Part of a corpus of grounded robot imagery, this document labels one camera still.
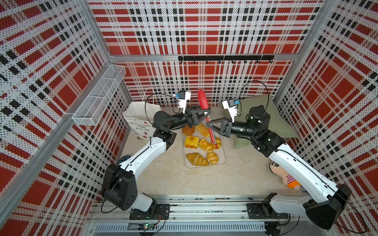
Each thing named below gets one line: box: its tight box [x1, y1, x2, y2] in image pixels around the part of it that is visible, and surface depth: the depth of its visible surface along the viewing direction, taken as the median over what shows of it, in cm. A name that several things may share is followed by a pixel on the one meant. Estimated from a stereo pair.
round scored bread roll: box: [206, 151, 219, 166], surface depth 90 cm
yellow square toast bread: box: [185, 135, 200, 149], surface depth 98 cm
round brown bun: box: [182, 123, 195, 136], surface depth 106 cm
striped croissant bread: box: [185, 152, 210, 167], surface depth 90 cm
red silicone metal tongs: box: [197, 88, 219, 150], surface depth 60 cm
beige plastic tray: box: [182, 122, 226, 169], surface depth 95 cm
